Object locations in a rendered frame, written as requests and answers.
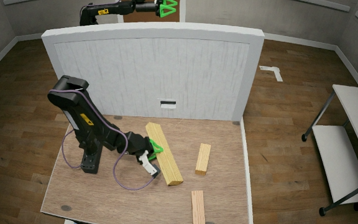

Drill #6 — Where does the light wood block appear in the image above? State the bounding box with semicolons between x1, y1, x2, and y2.
191;190;205;224

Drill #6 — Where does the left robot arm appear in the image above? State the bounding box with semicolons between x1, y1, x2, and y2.
80;0;147;26

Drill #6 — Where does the brown wooden block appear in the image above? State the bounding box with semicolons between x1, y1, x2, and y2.
195;143;211;175

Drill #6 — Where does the long wooden board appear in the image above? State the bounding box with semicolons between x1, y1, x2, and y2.
145;122;183;185

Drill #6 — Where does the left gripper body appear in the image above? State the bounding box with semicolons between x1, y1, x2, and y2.
145;0;163;17

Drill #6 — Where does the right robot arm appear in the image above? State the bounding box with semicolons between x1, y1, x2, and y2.
47;75;145;170

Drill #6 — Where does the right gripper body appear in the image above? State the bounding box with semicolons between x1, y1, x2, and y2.
131;136;156;175

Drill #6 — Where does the grey panel wall with slot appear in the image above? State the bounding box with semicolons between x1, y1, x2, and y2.
41;22;265;121

